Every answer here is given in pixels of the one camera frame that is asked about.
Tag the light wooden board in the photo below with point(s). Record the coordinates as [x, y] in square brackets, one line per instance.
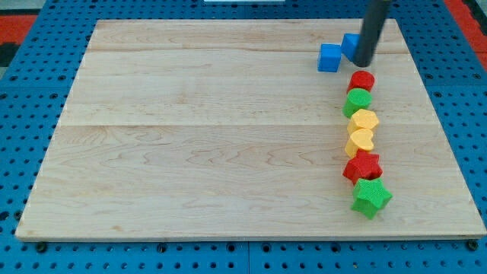
[225, 130]

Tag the yellow heart block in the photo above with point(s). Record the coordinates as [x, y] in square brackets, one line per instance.
[361, 139]

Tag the blue cube block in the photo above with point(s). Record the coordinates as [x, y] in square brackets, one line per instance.
[329, 58]

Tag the green cylinder block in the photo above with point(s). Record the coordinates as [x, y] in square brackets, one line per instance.
[357, 98]

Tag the yellow hexagon block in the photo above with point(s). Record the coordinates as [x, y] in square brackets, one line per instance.
[363, 119]

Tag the red star block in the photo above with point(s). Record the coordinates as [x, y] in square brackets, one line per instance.
[364, 165]

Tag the red cylinder block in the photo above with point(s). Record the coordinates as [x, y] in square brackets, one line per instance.
[361, 79]

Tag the green star block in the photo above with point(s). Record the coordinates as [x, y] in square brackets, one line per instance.
[370, 196]

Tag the blue block behind rod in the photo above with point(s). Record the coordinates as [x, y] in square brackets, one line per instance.
[349, 45]

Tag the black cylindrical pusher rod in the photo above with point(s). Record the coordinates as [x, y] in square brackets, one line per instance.
[372, 26]

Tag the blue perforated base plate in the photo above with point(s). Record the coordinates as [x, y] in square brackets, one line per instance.
[36, 84]

